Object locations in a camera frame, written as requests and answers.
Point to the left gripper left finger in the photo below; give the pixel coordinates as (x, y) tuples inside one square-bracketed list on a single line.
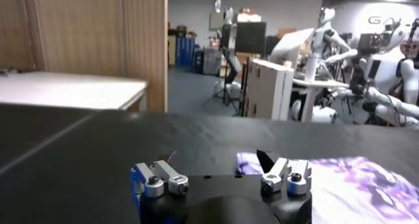
[(154, 182)]

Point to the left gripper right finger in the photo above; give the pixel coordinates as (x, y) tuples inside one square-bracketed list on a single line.
[(294, 176)]

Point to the lilac purple printed t-shirt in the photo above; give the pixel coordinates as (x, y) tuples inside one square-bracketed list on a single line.
[(353, 192)]

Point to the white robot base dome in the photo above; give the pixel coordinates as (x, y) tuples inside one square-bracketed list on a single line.
[(226, 87)]

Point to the white humanoid robot raised arm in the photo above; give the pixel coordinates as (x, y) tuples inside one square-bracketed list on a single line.
[(330, 38)]

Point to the large black table cover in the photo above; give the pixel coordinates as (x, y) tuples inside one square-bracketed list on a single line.
[(203, 137)]

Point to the white standing desk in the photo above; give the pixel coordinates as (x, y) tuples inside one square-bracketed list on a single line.
[(314, 91)]

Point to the tall white cardboard box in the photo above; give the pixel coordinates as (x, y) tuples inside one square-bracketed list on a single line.
[(268, 87)]

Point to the black tripod stand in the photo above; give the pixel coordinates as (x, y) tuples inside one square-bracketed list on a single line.
[(229, 81)]

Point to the white curved chair back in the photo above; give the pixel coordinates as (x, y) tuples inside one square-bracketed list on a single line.
[(288, 48)]

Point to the white side table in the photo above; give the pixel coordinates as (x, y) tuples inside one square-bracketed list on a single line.
[(65, 89)]

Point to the small black table cover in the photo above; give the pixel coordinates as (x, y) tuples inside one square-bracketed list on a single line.
[(32, 130)]

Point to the blue storage cabinet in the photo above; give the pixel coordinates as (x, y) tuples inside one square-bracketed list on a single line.
[(185, 53)]

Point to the white humanoid robot with base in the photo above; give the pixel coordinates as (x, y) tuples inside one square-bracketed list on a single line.
[(386, 74)]

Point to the black monitor panel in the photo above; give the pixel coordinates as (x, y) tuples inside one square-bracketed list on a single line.
[(250, 37)]

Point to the light wooden table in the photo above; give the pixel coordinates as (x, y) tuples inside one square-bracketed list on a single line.
[(98, 29)]

